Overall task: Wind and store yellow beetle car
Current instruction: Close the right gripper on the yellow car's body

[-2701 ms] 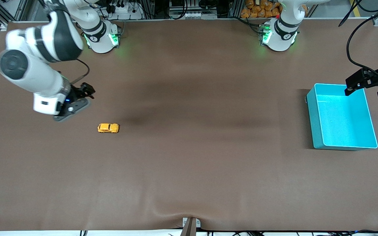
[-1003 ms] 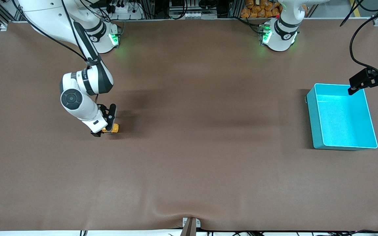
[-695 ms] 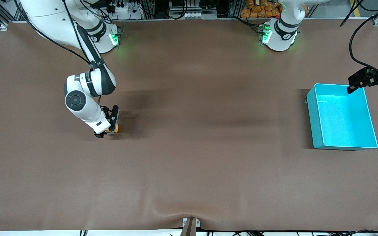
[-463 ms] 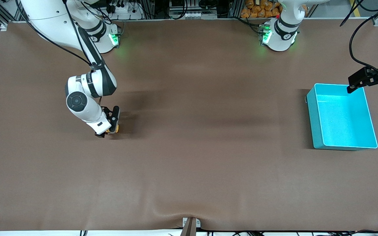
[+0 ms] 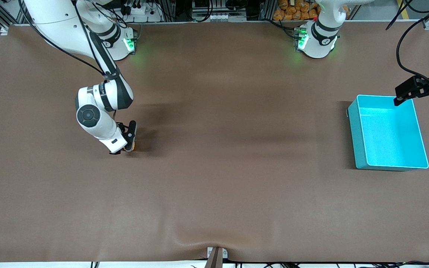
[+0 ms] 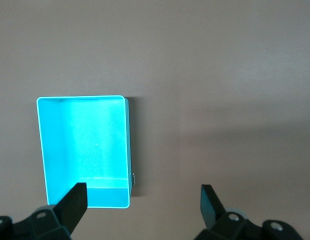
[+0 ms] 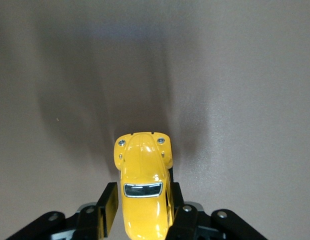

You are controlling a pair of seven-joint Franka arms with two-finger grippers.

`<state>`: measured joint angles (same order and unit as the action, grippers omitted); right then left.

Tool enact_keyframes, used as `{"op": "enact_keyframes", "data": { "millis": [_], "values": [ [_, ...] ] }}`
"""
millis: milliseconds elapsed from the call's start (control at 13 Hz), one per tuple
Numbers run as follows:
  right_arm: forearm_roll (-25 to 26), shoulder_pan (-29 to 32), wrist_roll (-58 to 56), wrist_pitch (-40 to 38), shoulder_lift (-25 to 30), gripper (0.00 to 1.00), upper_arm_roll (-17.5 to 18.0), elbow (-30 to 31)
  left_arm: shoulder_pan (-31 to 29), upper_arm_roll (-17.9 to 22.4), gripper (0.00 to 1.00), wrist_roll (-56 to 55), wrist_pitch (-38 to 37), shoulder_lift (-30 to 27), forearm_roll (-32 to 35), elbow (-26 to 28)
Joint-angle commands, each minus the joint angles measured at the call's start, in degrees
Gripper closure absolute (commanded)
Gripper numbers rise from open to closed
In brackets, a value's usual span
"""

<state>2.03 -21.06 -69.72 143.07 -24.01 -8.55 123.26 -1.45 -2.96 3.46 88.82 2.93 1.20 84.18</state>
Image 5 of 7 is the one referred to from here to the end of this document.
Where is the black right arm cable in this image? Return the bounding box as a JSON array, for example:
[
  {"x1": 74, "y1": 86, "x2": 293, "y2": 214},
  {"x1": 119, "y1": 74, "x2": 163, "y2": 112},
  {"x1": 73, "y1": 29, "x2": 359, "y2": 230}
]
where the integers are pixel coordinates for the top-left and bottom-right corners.
[{"x1": 18, "y1": 0, "x2": 108, "y2": 76}]

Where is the teal plastic bin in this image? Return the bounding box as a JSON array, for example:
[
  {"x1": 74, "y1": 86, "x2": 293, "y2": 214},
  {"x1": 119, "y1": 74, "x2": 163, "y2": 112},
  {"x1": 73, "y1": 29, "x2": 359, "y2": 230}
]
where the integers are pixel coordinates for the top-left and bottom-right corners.
[{"x1": 347, "y1": 94, "x2": 429, "y2": 172}]

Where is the white power strip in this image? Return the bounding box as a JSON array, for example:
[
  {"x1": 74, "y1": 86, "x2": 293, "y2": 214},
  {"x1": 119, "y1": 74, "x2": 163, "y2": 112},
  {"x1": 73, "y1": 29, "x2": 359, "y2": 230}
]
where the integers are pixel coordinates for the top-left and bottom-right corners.
[{"x1": 123, "y1": 3, "x2": 163, "y2": 22}]

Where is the grey electronics box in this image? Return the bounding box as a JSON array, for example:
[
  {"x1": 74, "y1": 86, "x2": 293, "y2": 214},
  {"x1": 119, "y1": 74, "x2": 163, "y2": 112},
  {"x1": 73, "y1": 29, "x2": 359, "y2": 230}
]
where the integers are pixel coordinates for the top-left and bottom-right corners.
[{"x1": 191, "y1": 0, "x2": 248, "y2": 22}]

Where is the metal table clamp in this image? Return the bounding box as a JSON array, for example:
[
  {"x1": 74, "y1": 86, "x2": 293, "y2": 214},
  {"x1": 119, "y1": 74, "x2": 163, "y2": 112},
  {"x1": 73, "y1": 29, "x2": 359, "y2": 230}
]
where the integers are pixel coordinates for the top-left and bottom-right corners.
[{"x1": 205, "y1": 246, "x2": 229, "y2": 268}]

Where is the thin black cable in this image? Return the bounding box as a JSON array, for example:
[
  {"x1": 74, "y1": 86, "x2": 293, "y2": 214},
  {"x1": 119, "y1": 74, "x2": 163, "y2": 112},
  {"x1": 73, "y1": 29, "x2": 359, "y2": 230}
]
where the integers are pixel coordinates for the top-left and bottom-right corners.
[{"x1": 385, "y1": 0, "x2": 414, "y2": 31}]

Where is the brown table mat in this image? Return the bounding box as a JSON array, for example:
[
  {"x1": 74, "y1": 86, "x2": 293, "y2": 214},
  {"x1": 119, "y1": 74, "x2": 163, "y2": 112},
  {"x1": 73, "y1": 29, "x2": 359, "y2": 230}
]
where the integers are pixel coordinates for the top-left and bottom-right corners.
[{"x1": 0, "y1": 22, "x2": 429, "y2": 263}]

